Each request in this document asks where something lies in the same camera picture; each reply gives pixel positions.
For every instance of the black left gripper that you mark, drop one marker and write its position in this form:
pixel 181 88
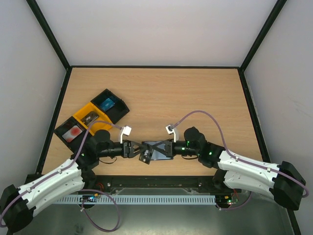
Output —
pixel 128 151

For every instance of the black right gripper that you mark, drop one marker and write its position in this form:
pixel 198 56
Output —
pixel 168 148

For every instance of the blue leather card holder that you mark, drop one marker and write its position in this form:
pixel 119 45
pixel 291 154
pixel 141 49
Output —
pixel 162 151

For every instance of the black VIP card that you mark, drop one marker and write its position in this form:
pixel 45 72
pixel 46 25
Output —
pixel 146 155
pixel 89 118

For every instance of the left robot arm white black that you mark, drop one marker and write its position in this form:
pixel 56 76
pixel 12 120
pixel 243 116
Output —
pixel 19 205

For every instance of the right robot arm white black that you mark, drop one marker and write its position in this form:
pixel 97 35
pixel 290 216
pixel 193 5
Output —
pixel 214 156

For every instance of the blue credit card in bin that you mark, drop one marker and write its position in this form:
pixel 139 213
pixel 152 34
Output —
pixel 107 104

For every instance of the white red card in bin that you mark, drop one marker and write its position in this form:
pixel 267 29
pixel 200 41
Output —
pixel 72 133

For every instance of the black bin far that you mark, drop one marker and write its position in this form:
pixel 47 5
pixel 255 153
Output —
pixel 114 107

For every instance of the black bin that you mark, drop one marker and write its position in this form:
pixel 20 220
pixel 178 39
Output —
pixel 70 122
pixel 114 107

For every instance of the yellow bin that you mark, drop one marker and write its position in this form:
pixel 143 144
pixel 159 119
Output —
pixel 102 122

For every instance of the black bin near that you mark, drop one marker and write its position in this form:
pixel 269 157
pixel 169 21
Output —
pixel 70 122

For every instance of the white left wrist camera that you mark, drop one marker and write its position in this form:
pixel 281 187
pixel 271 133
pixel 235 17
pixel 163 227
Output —
pixel 124 131

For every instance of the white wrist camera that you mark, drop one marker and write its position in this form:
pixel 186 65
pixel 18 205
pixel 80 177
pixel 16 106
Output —
pixel 172 131
pixel 124 131

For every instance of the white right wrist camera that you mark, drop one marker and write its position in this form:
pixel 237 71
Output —
pixel 172 131

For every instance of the black front mounting rail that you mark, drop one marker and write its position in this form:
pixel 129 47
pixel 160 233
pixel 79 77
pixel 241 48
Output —
pixel 156 182

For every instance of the light blue slotted cable duct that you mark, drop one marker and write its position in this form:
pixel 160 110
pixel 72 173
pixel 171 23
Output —
pixel 140 200

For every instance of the black aluminium frame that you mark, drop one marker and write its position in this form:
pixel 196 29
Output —
pixel 33 5

